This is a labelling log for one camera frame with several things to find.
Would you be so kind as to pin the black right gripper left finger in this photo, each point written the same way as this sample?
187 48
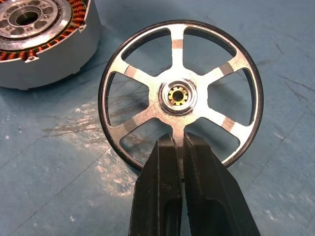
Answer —
157 186

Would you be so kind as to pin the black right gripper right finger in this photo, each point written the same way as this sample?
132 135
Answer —
214 191

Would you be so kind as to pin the silver spoked rotor wheel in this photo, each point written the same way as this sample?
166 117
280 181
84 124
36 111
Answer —
182 98

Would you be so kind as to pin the grey motor stator housing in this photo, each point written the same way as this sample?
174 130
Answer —
49 44

